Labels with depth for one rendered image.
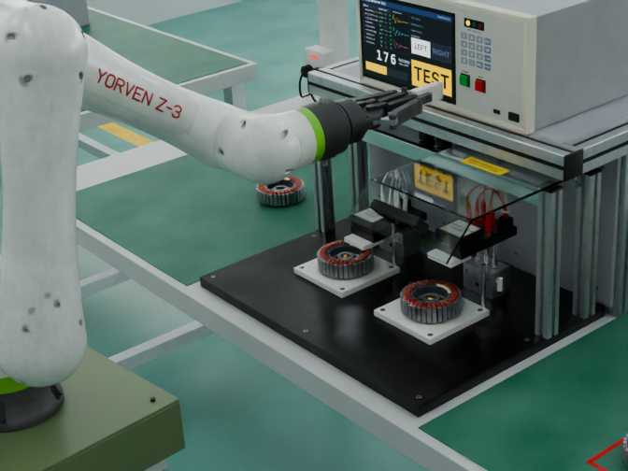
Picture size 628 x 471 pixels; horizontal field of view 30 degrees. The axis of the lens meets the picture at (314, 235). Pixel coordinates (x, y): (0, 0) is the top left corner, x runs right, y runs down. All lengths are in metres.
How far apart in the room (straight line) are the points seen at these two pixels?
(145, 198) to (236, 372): 0.86
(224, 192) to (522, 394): 1.07
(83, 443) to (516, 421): 0.68
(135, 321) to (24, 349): 2.21
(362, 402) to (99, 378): 0.43
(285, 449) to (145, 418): 1.36
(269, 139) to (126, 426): 0.49
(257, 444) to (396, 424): 1.30
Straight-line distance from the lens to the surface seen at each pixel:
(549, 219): 2.00
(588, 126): 2.08
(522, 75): 2.01
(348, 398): 2.00
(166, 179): 2.90
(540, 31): 2.01
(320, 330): 2.14
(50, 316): 1.63
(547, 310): 2.08
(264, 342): 2.16
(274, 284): 2.31
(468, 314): 2.15
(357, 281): 2.27
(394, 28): 2.22
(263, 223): 2.61
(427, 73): 2.18
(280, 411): 3.31
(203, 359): 3.58
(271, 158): 1.79
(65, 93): 1.55
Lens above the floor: 1.85
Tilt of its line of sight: 26 degrees down
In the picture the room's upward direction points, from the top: 4 degrees counter-clockwise
